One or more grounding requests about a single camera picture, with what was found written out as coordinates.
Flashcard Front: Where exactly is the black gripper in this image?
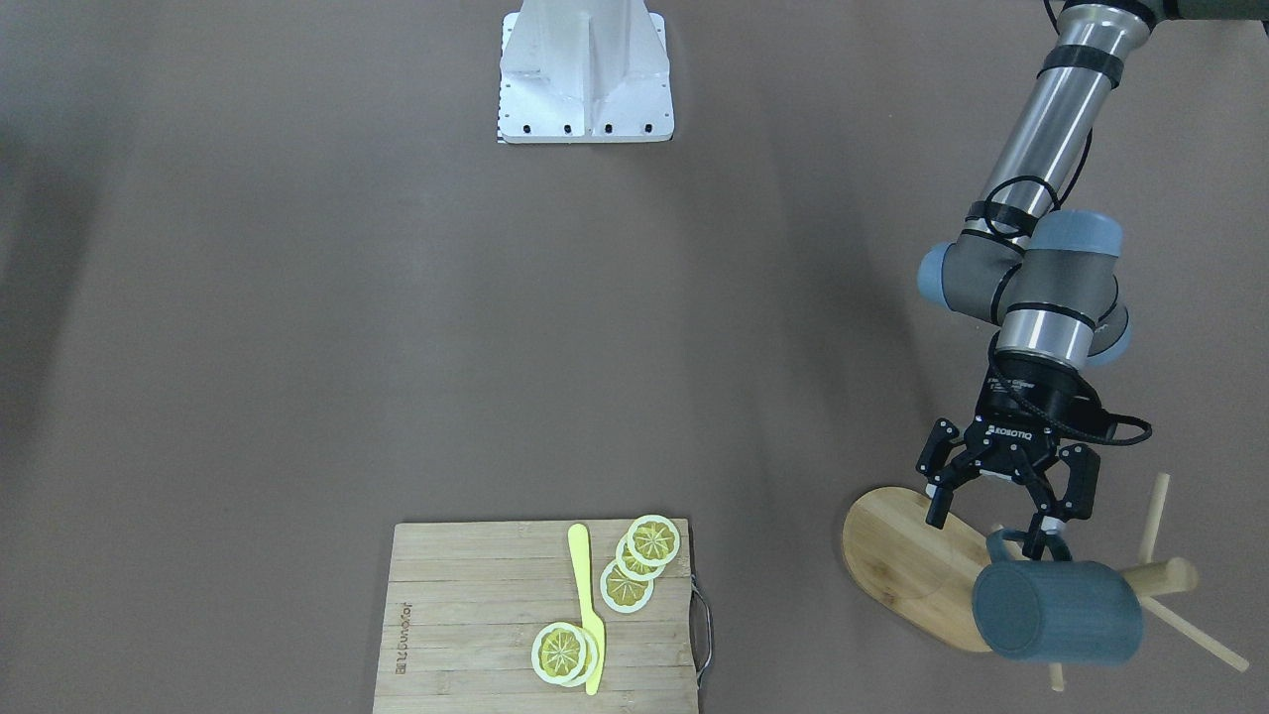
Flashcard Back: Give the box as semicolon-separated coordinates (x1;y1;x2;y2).
916;360;1101;561

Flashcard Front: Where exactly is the dark teal mug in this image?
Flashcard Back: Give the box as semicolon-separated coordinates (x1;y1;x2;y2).
971;529;1145;667

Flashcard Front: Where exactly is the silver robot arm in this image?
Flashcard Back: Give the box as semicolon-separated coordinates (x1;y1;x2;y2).
916;1;1266;561

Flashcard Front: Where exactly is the wooden mug rack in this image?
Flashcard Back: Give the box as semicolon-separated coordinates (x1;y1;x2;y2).
840;473;1250;692

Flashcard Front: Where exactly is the lemon slice stack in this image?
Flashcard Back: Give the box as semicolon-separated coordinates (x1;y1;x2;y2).
600;514;683;614

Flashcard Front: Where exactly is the yellow plastic knife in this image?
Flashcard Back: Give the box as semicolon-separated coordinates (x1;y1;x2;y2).
567;523;607;696

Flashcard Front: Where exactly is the lemon slice pair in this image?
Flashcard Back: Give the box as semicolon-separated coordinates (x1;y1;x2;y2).
530;621;600;687

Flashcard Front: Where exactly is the wooden cutting board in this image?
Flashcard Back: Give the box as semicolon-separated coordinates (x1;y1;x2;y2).
373;517;711;713

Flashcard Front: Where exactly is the white pedestal column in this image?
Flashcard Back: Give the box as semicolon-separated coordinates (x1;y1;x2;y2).
496;1;675;145

